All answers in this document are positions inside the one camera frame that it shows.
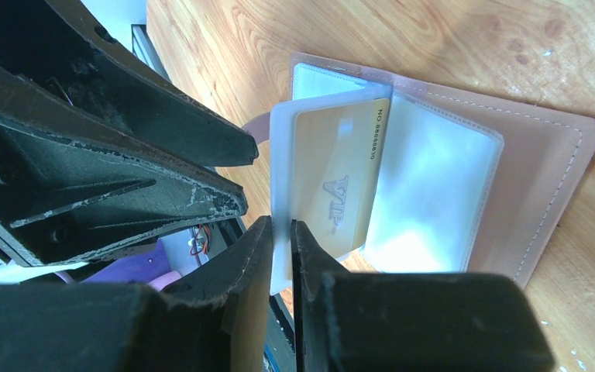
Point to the pink leather card holder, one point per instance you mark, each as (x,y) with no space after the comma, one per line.
(466,182)

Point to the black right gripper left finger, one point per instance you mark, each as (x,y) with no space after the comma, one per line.
(213,319)

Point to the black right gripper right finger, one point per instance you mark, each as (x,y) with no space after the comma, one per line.
(351,321)

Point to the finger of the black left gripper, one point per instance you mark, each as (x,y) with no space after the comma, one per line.
(73,189)
(62,47)

